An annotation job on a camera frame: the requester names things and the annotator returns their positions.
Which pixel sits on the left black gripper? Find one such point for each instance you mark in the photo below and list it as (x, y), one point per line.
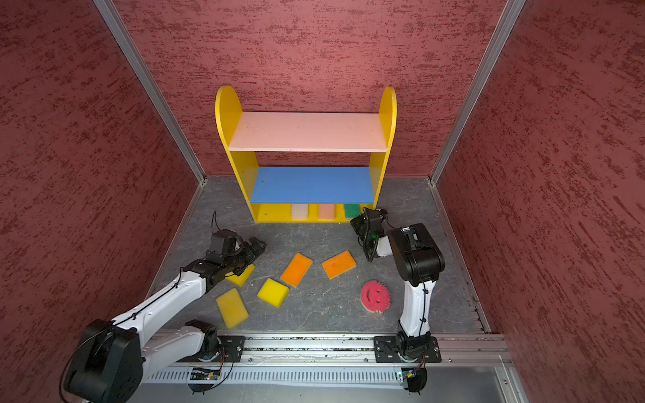
(251, 254)

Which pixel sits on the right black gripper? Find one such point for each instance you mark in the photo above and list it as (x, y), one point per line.
(355, 222)

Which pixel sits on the green sponge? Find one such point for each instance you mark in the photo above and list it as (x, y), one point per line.
(352, 211)

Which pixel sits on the orange sponge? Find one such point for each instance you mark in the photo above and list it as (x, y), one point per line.
(339, 264)
(296, 270)

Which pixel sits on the salmon pink sponge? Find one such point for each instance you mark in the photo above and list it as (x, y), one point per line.
(326, 212)

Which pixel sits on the small yellow square sponge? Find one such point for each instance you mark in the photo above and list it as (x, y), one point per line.
(273, 293)

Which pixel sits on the cream white sponge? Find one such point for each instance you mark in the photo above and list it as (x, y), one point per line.
(300, 212)

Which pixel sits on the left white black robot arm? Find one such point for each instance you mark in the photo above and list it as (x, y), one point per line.
(113, 357)

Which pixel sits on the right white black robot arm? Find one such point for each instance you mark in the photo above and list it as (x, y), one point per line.
(419, 262)

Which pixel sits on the yellow shelf unit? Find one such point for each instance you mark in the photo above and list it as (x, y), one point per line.
(270, 191)

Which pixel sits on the yellow sponge near left gripper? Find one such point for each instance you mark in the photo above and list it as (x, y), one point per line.
(239, 280)

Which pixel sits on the large yellow sponge front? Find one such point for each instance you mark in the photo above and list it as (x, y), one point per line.
(232, 308)

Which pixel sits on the pink round smiley sponge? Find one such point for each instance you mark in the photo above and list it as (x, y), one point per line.
(375, 297)

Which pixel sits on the left circuit board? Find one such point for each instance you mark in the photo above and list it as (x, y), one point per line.
(204, 375)

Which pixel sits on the circuit board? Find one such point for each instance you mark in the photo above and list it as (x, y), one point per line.
(417, 375)
(204, 375)

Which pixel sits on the right circuit board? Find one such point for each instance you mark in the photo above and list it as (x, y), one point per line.
(417, 375)

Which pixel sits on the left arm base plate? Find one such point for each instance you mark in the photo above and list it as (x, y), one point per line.
(230, 348)

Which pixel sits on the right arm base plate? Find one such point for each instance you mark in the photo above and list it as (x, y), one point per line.
(390, 348)

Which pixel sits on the aluminium front rail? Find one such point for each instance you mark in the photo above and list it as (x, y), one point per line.
(357, 349)

